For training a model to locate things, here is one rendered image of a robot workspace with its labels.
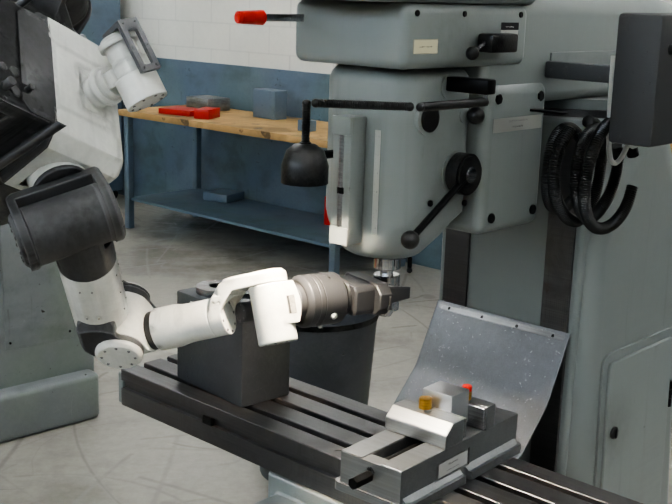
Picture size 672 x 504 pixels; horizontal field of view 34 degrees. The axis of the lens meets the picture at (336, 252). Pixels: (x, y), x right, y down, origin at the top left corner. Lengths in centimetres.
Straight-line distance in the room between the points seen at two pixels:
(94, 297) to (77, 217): 17
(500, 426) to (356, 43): 70
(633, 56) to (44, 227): 95
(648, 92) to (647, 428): 87
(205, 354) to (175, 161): 687
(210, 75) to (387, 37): 693
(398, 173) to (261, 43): 646
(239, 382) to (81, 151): 64
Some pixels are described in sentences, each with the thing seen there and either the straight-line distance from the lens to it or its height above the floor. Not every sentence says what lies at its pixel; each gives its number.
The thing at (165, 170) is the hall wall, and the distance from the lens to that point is 912.
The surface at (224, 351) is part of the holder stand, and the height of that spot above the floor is 106.
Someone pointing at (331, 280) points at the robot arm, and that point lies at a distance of 181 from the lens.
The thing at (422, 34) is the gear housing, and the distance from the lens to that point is 170.
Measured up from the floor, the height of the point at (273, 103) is 99.
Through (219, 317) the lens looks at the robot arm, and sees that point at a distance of 178.
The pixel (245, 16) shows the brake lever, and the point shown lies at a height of 170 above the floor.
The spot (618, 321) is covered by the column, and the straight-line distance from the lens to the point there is 224.
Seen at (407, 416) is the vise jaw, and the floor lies 106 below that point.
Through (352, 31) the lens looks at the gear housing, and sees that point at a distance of 174.
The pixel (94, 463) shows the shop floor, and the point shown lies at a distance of 427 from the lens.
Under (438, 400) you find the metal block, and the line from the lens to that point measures 185.
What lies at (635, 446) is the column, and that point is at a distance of 240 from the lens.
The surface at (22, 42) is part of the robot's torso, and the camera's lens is 170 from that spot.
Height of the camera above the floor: 174
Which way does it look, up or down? 13 degrees down
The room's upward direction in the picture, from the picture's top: 2 degrees clockwise
